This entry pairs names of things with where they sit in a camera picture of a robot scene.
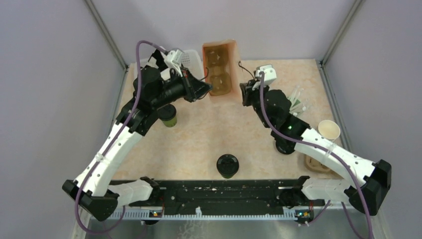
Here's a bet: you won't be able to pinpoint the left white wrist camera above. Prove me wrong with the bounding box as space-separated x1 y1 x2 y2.
164 48 184 76

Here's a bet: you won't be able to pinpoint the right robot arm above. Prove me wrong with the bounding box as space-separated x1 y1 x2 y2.
239 80 392 216

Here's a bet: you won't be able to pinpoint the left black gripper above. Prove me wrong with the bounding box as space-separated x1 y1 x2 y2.
151 66 213 109

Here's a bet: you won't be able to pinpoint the cardboard cup carrier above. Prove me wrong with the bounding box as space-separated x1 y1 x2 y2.
304 155 332 174
205 45 231 96

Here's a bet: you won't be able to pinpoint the white wrapped straws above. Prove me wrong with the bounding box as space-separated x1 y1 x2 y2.
287 85 312 117

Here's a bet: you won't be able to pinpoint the white plastic basket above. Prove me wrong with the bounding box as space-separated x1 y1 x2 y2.
138 49 206 78

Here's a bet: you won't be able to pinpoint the purple cable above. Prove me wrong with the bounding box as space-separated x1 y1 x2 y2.
258 72 375 239
74 40 169 236

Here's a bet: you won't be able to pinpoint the green straw holder cup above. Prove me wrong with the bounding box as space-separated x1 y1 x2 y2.
289 99 302 114

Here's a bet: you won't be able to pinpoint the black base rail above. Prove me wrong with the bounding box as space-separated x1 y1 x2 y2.
110 176 326 222

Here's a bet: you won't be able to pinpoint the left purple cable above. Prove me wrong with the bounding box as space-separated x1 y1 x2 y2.
74 40 169 236

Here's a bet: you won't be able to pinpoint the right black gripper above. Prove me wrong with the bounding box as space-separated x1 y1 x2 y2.
240 79 273 128

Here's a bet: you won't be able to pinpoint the green paper coffee cup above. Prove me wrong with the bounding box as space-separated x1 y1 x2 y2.
160 116 178 127

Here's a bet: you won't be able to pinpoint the black white striped cloth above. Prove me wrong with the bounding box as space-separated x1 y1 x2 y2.
146 49 168 71

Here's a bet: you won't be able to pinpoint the black lid on table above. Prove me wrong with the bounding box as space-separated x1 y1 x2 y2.
275 141 295 155

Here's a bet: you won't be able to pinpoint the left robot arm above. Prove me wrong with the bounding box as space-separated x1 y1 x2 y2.
62 66 212 221

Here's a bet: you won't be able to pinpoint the orange paper bag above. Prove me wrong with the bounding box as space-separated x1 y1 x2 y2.
202 39 243 104

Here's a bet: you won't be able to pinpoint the stack of paper cups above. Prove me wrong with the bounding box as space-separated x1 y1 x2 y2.
317 119 341 141

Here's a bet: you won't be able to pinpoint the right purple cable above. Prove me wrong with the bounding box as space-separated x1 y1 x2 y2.
258 72 375 239

